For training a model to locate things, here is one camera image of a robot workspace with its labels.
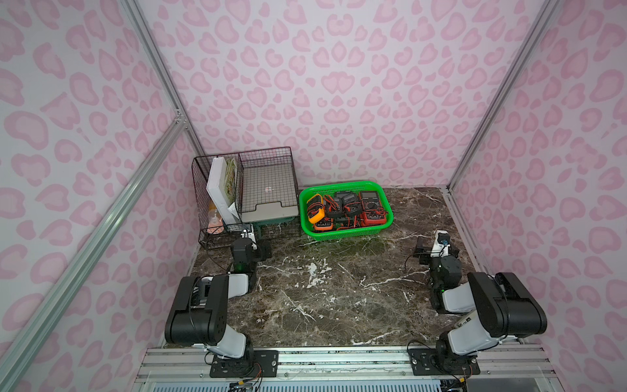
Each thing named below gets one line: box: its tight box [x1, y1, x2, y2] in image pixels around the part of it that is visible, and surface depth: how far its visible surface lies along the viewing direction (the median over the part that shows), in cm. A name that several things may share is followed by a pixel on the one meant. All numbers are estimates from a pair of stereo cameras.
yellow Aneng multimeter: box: [306, 193, 325, 224], surface depth 97 cm
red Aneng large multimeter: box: [359, 191, 387, 228], surface depth 101 cm
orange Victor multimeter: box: [313, 217, 334, 232], surface depth 100 cm
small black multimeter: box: [323, 191, 347, 219], surface depth 99 cm
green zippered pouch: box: [240, 164, 299, 225], surface depth 92 cm
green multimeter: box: [333, 191, 362, 218], surface depth 99 cm
